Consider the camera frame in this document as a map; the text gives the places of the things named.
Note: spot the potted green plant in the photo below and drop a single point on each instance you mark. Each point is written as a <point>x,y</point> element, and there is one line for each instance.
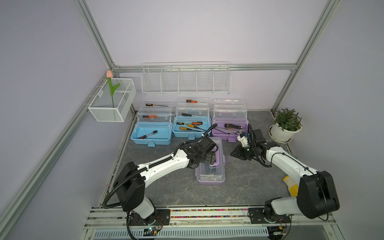
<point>287,123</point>

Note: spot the yellow handled screwdriver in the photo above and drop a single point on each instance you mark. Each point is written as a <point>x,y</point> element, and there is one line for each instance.
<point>188,129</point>
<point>195,127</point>

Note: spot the yellow black orange screwdriver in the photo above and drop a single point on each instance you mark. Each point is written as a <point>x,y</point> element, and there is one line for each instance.
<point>192,123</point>

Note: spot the black yellow screwdriver in lid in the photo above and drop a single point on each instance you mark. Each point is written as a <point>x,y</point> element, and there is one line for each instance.
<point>155,105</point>

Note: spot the orange screwdriver in left tray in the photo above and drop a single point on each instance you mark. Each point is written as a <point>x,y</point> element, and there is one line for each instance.
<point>149,117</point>

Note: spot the white wire wall shelf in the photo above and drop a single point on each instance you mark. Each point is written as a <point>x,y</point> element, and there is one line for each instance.
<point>186,78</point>

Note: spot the red handled ratchet wrench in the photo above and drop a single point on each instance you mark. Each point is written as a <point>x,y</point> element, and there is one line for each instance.
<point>147,135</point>

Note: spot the black screwdriver in middle tray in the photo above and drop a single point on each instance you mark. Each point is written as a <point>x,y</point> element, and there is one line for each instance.
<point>189,115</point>

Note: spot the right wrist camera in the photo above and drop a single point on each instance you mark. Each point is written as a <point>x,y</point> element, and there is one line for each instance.
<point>243,139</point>

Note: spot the yellow work glove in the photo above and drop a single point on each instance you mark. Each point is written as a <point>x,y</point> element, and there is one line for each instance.
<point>292,186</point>

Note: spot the pink artificial tulip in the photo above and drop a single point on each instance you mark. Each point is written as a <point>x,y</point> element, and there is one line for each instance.
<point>112,87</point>

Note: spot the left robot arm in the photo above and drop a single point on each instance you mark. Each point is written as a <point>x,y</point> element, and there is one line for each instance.
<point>129,188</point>

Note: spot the left blue toolbox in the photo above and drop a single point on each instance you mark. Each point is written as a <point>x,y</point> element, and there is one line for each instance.
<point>163,124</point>

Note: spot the blue toolbox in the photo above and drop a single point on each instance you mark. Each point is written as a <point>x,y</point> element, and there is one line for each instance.
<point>200,109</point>
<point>163,124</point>

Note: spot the purple toolbox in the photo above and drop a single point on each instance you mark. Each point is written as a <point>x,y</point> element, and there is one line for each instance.
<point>230,111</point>
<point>213,172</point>

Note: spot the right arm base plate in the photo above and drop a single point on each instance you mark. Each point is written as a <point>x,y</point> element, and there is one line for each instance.
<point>262,216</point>

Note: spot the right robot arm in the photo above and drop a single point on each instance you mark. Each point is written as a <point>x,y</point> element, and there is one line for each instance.
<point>317,194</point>

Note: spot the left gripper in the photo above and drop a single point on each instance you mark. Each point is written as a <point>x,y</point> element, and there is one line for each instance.
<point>210,158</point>

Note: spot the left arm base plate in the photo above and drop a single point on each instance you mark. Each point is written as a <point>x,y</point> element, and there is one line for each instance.
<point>160,217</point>

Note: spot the middle blue toolbox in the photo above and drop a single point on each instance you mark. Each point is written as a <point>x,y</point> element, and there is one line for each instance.
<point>200,109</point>

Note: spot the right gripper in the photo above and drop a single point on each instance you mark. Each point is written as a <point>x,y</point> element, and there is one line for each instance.
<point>238,153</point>

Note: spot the black orange screwdriver purple box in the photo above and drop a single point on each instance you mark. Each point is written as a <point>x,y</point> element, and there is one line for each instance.
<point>234,127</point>

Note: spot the white mesh wall basket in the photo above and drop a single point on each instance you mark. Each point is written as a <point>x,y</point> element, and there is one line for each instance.
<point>101,106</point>

